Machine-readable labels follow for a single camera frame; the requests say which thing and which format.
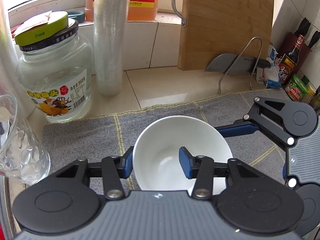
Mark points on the clear glass mug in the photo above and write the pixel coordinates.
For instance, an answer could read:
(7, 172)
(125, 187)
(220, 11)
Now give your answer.
(22, 156)

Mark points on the green lid sauce jar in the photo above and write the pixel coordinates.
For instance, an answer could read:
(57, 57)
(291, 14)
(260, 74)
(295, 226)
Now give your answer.
(295, 88)

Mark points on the grey checked cloth mat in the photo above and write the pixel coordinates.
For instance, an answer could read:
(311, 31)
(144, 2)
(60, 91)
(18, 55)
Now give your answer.
(112, 135)

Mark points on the blue white salt bag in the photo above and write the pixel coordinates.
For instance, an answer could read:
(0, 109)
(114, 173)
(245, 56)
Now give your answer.
(270, 76)

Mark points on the glass jar green lid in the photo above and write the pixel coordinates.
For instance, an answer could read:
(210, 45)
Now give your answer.
(55, 66)

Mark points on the kitchen knife black handle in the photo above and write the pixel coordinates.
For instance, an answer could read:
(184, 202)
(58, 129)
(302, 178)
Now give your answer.
(223, 61)

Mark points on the dark red knife block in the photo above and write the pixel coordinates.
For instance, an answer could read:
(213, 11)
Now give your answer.
(303, 30)

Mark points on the dark vinegar bottle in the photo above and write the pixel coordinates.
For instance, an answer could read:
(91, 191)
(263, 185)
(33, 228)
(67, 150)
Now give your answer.
(292, 51)

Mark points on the yellow lid spice jar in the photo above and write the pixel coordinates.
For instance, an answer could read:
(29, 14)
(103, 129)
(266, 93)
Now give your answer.
(310, 90)

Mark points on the white bowl with pink flowers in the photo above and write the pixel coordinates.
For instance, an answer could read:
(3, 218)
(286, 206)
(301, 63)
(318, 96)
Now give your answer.
(164, 152)

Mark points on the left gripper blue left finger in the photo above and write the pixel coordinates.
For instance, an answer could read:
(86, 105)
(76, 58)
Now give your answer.
(113, 169)

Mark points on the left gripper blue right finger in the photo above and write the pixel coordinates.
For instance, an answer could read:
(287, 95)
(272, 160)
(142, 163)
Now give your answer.
(200, 168)

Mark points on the metal wire stand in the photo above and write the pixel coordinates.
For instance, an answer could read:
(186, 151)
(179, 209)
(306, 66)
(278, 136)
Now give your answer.
(243, 64)

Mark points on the bamboo cutting board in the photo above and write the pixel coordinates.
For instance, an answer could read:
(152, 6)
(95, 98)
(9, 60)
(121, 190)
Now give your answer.
(214, 27)

